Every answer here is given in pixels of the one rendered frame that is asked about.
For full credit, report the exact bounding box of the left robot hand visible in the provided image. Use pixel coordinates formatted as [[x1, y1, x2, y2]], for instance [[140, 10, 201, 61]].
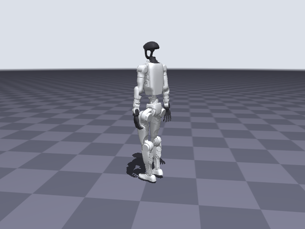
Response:
[[133, 109, 143, 130]]

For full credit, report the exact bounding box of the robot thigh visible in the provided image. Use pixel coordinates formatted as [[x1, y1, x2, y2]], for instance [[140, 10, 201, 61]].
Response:
[[137, 108, 153, 151], [150, 107, 166, 146]]

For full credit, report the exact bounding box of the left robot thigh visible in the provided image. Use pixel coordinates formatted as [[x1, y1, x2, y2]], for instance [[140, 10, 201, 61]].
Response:
[[137, 108, 153, 151]]

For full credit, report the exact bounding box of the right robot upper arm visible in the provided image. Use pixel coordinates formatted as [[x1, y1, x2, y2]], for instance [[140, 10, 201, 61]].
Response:
[[162, 64, 169, 91]]

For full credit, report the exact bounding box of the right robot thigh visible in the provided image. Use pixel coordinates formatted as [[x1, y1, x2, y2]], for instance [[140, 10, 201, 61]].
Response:
[[150, 107, 166, 146]]

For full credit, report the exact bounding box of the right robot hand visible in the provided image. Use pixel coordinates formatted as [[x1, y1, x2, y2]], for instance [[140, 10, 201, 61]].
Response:
[[163, 104, 171, 122]]

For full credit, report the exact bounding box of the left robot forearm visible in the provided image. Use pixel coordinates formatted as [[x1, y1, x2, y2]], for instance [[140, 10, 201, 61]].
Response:
[[132, 87, 142, 114]]

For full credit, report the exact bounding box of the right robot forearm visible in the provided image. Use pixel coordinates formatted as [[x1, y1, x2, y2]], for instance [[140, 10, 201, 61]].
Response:
[[163, 88, 169, 107]]

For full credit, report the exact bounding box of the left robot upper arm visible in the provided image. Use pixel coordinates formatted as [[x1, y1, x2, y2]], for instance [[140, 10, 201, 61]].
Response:
[[136, 64, 148, 94]]

